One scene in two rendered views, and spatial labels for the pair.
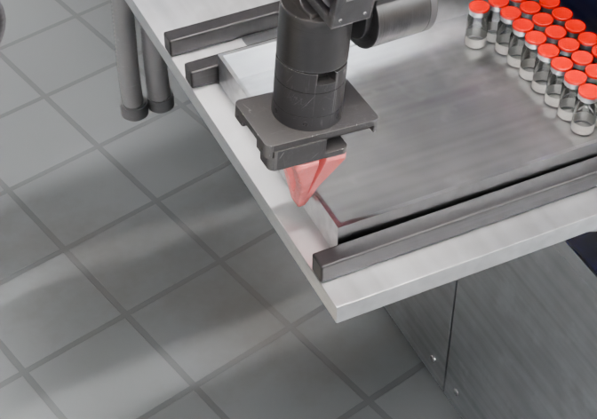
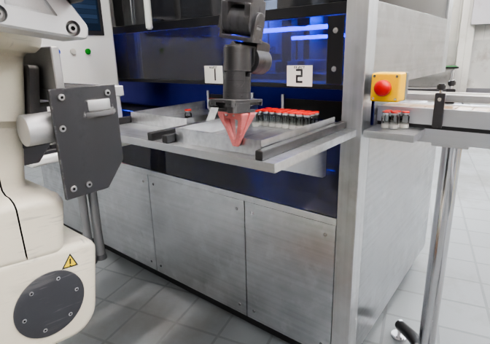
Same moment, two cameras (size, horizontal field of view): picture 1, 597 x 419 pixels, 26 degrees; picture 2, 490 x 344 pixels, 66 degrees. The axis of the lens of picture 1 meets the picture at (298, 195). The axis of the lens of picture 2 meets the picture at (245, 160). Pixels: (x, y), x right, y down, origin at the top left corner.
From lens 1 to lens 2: 0.67 m
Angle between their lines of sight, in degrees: 35
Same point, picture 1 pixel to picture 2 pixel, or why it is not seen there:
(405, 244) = (284, 147)
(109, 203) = not seen: hidden behind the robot
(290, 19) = (232, 47)
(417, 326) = (230, 294)
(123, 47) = (86, 232)
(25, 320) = not seen: outside the picture
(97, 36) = not seen: hidden behind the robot
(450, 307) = (244, 274)
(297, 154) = (242, 107)
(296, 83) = (237, 76)
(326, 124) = (248, 97)
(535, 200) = (313, 136)
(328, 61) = (248, 65)
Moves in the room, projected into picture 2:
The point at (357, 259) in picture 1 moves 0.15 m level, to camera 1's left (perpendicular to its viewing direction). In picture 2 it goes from (271, 151) to (202, 161)
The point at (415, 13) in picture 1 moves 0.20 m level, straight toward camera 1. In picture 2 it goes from (267, 57) to (314, 57)
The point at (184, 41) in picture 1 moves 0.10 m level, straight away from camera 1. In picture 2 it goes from (156, 133) to (144, 127)
